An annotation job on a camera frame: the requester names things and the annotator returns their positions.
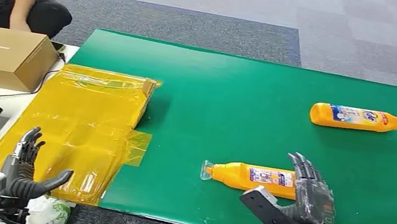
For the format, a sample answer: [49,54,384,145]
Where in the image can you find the orange bottle with clear cap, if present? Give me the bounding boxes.
[307,101,397,138]
[197,156,301,201]

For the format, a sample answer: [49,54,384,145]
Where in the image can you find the white plastic bag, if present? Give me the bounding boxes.
[23,192,74,224]

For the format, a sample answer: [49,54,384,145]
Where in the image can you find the dark right wrist camera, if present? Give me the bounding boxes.
[235,183,314,224]

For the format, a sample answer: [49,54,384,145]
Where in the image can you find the black phone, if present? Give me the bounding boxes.
[49,40,67,54]

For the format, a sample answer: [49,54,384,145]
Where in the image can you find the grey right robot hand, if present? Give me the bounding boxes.
[276,150,345,224]

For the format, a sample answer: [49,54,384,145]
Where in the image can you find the black cable on table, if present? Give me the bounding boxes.
[0,42,68,113]

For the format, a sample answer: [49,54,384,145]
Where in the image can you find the yellow plastic wrapped box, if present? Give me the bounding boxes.
[0,53,164,214]

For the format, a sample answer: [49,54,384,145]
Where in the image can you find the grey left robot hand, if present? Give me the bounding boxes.
[0,122,80,207]

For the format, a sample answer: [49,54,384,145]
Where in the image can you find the green table mat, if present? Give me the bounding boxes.
[45,24,397,224]

